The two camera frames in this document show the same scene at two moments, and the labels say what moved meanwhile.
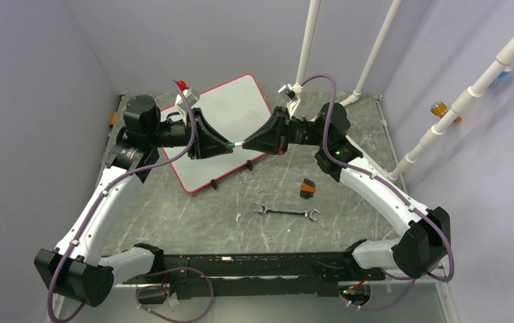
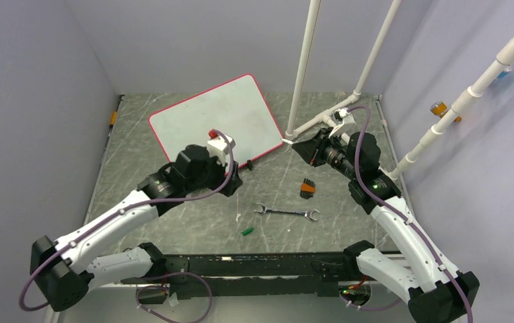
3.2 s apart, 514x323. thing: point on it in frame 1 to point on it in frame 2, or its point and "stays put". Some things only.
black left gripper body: [198, 144] to [216, 171]
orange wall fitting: [440, 108] stays put
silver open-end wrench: [307, 212] stays put
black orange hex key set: [307, 188] stays put
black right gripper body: [281, 130] to [322, 147]
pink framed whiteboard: [235, 109] stays put
